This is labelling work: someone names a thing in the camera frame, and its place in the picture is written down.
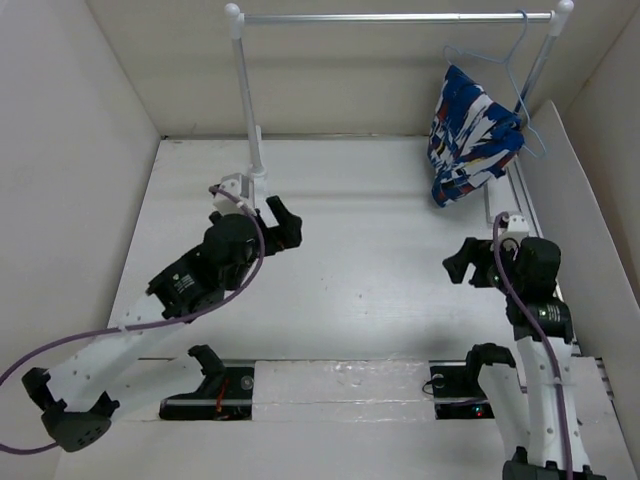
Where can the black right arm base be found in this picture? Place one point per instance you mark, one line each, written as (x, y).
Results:
(454, 395)

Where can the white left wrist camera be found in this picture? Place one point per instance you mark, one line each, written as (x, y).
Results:
(232, 190)

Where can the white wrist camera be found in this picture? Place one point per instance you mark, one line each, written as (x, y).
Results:
(232, 190)
(512, 229)

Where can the white clothes rack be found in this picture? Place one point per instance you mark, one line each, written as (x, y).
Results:
(333, 75)

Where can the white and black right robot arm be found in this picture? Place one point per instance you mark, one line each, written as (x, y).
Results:
(531, 393)

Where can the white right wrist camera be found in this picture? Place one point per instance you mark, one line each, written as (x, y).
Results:
(512, 229)

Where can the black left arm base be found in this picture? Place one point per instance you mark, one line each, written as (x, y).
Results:
(224, 394)

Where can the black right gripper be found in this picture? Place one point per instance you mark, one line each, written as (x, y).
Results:
(472, 250)

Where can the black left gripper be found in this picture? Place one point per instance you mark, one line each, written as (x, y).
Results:
(284, 236)

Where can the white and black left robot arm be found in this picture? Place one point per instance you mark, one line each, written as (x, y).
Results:
(84, 395)

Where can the blue patterned trousers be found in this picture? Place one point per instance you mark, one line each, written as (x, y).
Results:
(472, 139)

